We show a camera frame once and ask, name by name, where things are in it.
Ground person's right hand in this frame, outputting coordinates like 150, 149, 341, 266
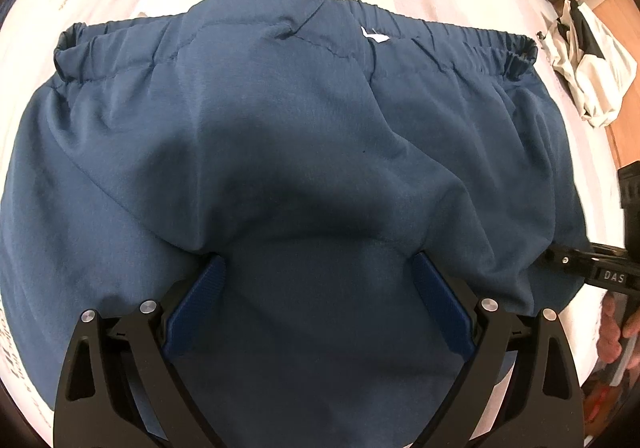
596, 297, 632, 365

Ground blue and white hooded jacket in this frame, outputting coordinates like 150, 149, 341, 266
0, 0, 590, 448

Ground beige crumpled clothes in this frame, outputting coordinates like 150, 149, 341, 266
536, 0, 637, 129

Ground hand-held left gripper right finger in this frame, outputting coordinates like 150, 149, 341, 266
413, 252, 586, 448

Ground wooden headboard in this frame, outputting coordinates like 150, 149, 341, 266
550, 0, 640, 174

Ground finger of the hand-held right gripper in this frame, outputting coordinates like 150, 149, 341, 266
544, 243, 596, 280

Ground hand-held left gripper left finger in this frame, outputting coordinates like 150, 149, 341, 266
52, 253, 227, 448

